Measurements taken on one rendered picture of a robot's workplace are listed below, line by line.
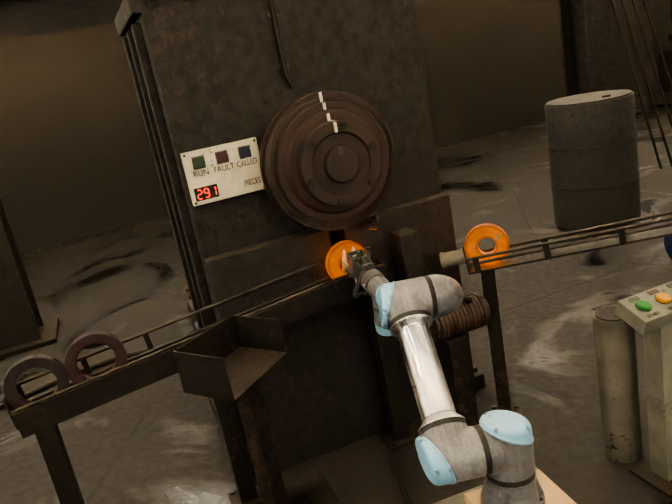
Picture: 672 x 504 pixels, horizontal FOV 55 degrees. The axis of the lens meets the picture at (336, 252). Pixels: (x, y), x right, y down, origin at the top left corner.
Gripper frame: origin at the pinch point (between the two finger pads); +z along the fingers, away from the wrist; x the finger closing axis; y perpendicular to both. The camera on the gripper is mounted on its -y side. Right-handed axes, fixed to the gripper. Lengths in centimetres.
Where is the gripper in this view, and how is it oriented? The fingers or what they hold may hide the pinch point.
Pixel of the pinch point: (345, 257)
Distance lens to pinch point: 233.9
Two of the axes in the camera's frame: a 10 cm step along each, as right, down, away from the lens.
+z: -4.0, -4.3, 8.1
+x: -9.2, 2.6, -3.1
